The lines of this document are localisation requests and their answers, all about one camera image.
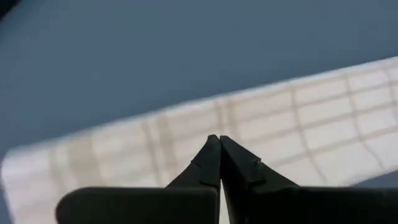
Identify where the blue table mat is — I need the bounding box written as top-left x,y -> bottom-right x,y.
0,0 -> 398,224

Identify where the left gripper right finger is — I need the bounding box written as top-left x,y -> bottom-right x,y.
220,135 -> 398,224

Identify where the white checked towel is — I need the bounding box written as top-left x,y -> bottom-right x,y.
0,55 -> 398,224

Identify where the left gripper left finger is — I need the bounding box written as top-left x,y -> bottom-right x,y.
55,134 -> 223,224

